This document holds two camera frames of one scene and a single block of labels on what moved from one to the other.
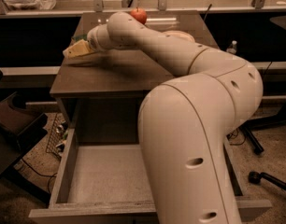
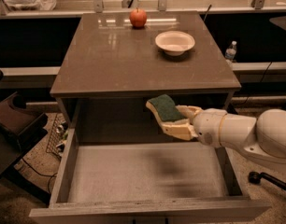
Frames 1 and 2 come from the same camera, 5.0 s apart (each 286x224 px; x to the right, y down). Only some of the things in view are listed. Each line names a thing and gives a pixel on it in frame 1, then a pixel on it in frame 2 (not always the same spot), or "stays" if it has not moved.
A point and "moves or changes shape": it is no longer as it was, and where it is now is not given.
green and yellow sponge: (82, 36) moves or changes shape
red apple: (140, 14) stays
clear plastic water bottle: (232, 48) stays
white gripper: (92, 41) -> (208, 125)
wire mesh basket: (57, 136) stays
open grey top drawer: (106, 184) stays
